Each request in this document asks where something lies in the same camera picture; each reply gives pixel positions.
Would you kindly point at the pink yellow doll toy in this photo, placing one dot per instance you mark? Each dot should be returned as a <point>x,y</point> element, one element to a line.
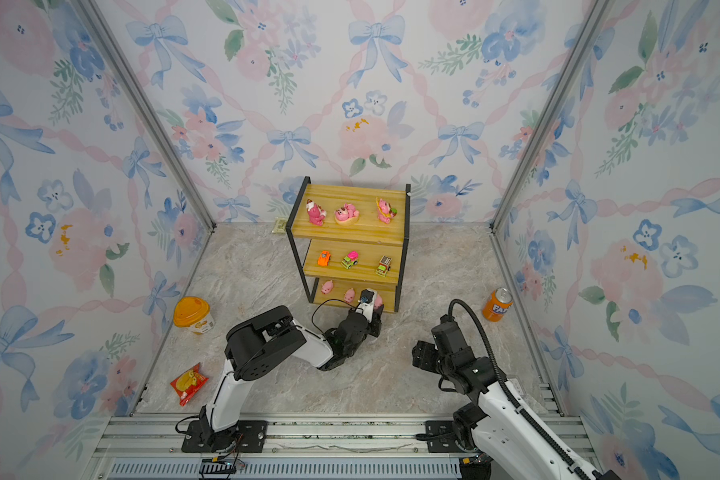
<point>385,211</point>

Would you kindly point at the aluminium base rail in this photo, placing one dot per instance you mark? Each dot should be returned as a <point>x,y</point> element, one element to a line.
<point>286,446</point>

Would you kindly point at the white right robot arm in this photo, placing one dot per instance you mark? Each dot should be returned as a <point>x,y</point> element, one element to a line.
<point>495,422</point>

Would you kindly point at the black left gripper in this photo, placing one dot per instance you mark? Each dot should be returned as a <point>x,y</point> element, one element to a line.
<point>377,323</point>

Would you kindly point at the pink figure toy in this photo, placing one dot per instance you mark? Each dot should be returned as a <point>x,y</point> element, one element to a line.
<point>316,214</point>

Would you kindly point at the pink pig toy on shelf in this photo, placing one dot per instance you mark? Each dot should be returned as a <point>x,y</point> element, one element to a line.
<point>327,287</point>

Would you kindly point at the orange toy car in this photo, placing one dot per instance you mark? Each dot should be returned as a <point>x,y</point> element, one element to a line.
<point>324,258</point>

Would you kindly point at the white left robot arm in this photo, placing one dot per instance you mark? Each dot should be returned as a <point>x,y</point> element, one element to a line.
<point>256,347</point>

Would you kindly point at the wooden shelf with black frame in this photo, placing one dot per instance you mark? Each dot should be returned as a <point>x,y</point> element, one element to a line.
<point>371,238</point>

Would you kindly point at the red snack packet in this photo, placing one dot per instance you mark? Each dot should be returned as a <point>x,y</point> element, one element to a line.
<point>188,383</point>

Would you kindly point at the green pink toy truck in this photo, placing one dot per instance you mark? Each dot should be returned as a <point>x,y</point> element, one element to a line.
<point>350,260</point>

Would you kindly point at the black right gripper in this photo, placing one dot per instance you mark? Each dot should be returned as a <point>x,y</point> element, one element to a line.
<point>423,355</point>

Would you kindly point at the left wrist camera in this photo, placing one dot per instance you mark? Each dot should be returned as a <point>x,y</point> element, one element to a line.
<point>366,304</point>

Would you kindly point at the orange lidded plastic jar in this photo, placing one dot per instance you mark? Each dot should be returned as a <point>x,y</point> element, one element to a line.
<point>194,314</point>

